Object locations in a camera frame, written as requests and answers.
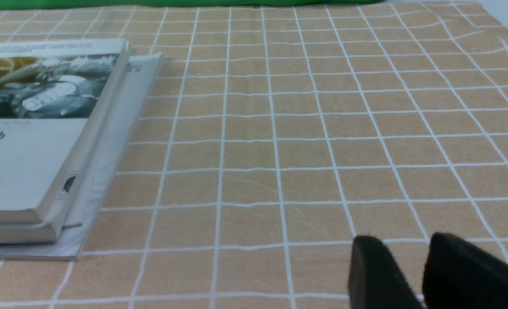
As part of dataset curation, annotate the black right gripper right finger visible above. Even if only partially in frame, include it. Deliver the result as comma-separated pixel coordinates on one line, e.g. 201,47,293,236
422,233,508,309

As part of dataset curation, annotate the bottom thin white book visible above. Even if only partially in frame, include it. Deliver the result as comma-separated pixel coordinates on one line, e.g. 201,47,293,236
0,53,164,261

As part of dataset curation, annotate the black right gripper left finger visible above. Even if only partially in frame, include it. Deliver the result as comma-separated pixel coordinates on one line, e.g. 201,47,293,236
348,235,422,309

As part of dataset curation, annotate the middle white book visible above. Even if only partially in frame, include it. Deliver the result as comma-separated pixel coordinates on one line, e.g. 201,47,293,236
0,48,129,245

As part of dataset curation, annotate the beige checked tablecloth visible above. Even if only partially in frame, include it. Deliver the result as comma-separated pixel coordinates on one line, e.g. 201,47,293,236
0,2,508,309

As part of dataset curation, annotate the top book with car cover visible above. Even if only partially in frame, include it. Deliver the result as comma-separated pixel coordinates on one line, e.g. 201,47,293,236
0,39,130,224

